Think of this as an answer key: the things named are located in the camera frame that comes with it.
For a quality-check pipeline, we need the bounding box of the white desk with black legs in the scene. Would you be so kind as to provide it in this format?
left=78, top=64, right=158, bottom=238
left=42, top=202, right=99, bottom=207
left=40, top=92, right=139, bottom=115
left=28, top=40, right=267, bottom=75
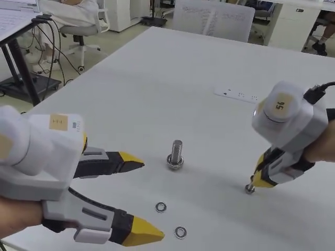
left=0, top=0, right=63, bottom=107

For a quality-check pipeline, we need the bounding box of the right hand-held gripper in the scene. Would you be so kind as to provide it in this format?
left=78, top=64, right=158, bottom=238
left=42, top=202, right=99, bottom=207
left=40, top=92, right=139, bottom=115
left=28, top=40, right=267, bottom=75
left=250, top=81, right=328, bottom=189

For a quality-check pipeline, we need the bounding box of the black hanging cable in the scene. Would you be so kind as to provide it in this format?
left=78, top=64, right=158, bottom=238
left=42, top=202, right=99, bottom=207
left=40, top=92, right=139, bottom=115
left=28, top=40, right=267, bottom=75
left=31, top=15, right=76, bottom=86

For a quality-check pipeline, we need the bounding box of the person's left hand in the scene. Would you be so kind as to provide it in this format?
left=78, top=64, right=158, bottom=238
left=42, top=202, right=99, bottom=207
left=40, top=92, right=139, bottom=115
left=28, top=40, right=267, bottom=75
left=0, top=195, right=80, bottom=240

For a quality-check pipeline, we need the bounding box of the white power strip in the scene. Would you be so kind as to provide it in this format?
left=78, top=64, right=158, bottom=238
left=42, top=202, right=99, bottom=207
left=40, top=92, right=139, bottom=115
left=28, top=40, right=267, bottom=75
left=213, top=87, right=260, bottom=104

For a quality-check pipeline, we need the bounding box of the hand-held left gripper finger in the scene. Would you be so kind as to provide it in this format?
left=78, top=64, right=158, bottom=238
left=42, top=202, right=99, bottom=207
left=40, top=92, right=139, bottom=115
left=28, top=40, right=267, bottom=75
left=42, top=186, right=166, bottom=248

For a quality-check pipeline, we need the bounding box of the grey seat office chair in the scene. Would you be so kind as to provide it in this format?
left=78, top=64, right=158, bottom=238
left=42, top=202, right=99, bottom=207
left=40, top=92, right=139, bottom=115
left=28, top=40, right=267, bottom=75
left=59, top=0, right=109, bottom=73

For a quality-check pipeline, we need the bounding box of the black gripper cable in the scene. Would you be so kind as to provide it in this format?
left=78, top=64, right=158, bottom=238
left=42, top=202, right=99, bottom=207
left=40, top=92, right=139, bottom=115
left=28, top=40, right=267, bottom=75
left=303, top=81, right=335, bottom=105

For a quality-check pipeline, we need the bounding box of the person's right hand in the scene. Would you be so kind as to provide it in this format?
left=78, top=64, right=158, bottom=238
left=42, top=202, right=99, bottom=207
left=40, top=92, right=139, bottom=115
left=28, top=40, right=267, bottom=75
left=287, top=127, right=335, bottom=174

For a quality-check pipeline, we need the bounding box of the white mesh office chair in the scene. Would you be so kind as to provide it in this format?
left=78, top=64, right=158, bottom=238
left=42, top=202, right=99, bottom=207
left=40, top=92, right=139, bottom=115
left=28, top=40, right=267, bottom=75
left=172, top=1, right=256, bottom=44

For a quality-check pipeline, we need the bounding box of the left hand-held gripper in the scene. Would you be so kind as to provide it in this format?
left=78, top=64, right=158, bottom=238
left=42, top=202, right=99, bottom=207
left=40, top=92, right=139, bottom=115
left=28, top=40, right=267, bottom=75
left=0, top=105, right=146, bottom=202

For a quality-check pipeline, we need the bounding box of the large steel bolt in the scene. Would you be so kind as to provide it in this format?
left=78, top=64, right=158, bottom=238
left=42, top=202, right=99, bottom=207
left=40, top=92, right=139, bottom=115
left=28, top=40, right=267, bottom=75
left=166, top=139, right=186, bottom=171

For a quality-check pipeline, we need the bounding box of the small steel bolt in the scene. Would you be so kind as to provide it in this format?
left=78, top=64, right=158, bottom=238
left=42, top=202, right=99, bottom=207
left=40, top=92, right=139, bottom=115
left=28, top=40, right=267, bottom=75
left=244, top=176, right=256, bottom=196

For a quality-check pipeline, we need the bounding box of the white drawer cabinet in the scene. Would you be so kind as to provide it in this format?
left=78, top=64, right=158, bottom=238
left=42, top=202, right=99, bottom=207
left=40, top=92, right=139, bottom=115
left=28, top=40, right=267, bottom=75
left=107, top=0, right=132, bottom=32

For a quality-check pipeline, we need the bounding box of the white office cabinet desk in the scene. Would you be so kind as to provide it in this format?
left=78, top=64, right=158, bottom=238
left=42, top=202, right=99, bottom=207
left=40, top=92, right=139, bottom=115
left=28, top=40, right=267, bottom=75
left=269, top=0, right=335, bottom=51

